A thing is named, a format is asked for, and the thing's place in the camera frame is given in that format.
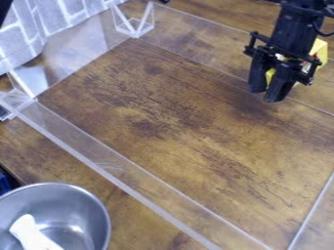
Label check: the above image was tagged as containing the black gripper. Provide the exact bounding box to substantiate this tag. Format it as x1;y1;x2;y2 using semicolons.
244;3;324;103

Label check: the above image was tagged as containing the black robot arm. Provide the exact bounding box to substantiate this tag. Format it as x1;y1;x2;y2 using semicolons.
0;0;334;103

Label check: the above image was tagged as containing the white handle in bowl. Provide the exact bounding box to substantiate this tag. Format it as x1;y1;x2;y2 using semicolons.
9;214;64;250

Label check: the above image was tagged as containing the grey brick pattern cloth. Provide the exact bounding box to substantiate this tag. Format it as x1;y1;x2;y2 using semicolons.
0;0;127;75

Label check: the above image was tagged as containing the yellow butter box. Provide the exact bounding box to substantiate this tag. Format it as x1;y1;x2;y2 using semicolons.
266;38;327;84

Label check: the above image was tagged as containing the clear acrylic enclosure wall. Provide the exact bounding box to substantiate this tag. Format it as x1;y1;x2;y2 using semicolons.
0;0;334;250

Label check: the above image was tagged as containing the steel bowl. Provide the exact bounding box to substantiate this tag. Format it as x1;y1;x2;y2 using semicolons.
0;183;111;250

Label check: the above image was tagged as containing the blue object at edge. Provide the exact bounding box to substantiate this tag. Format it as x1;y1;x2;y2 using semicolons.
0;173;10;195

